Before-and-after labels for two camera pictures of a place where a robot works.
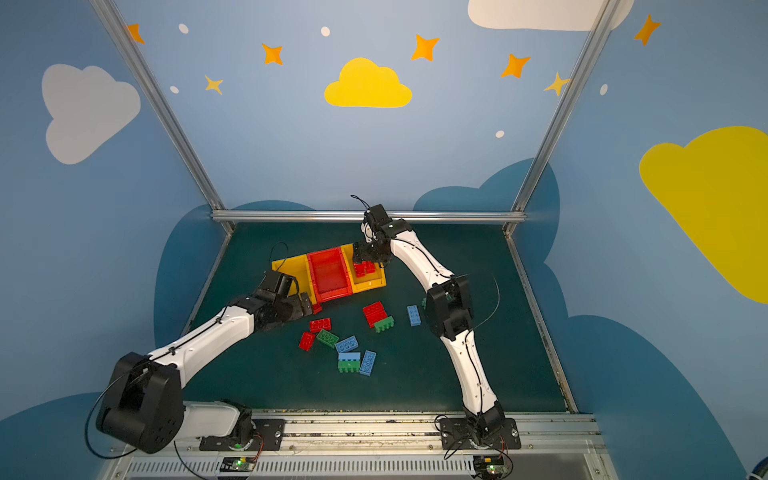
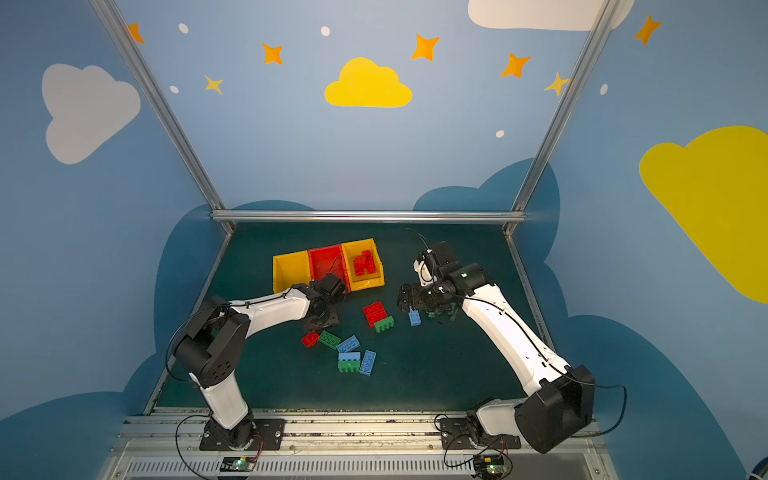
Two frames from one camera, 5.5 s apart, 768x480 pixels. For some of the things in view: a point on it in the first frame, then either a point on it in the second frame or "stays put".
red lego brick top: x=360 y=270 stays put
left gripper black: x=303 y=303 to x=321 y=312
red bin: x=329 y=278 stays put
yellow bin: x=367 y=281 stays put
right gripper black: x=372 y=255 to x=410 y=297
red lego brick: x=307 y=341 stays put
